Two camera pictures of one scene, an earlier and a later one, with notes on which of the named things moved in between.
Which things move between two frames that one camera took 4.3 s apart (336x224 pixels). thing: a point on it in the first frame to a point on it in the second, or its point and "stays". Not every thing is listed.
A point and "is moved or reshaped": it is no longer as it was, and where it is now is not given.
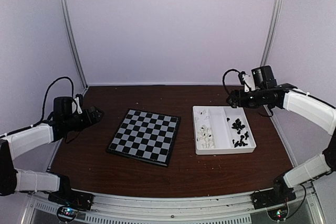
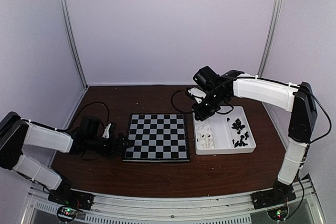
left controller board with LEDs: (66, 213) stays
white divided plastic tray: (222, 129) stays
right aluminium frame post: (275, 17) stays
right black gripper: (234, 94) to (200, 115)
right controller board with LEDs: (279, 213) stays
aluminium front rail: (242, 209) stays
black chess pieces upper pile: (237, 125) stays
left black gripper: (88, 120) to (113, 148)
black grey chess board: (145, 136) is moved or reshaped
